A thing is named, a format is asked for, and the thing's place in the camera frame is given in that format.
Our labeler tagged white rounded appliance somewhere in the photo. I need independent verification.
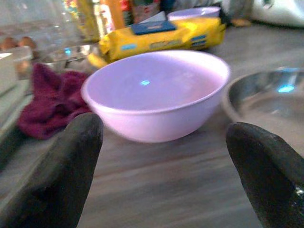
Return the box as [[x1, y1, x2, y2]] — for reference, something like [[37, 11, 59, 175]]
[[249, 0, 304, 27]]

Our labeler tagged orange bottle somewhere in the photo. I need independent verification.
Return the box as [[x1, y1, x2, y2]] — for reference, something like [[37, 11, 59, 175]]
[[104, 0, 126, 30]]

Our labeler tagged yellow printed packet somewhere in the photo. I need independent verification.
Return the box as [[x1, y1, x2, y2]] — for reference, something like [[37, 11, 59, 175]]
[[76, 0, 102, 41]]

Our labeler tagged maroon cloth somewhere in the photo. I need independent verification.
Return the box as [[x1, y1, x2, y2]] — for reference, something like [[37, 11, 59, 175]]
[[17, 63, 93, 140]]

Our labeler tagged small orange object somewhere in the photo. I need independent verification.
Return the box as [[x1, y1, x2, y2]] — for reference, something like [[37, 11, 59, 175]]
[[231, 18, 252, 28]]

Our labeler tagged red green printed packet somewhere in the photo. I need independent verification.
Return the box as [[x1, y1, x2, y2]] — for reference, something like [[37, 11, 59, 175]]
[[122, 0, 162, 24]]

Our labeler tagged large purple plastic bowl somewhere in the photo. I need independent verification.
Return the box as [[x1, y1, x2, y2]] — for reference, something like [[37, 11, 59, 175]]
[[80, 49, 231, 143]]

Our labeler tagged brown egg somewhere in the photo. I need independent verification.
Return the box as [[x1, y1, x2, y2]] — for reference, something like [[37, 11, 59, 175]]
[[0, 37, 19, 51], [18, 36, 38, 48]]

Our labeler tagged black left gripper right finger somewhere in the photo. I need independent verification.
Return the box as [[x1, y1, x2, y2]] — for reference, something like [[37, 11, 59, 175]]
[[226, 122, 304, 228]]

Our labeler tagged small purple plastic bowl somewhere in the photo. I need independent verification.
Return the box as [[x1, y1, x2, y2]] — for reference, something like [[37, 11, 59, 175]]
[[167, 6, 221, 21]]

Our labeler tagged small blue box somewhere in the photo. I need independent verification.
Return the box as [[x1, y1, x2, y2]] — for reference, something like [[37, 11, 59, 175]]
[[131, 10, 178, 36]]

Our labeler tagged shallow steel plate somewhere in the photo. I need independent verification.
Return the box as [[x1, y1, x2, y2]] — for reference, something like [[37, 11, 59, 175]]
[[222, 67, 304, 157]]

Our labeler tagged clear glass jar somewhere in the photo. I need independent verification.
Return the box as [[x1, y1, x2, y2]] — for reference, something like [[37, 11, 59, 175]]
[[33, 0, 80, 49]]

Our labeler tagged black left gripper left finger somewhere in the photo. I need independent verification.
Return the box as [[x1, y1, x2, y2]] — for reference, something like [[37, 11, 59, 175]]
[[0, 112, 105, 228]]

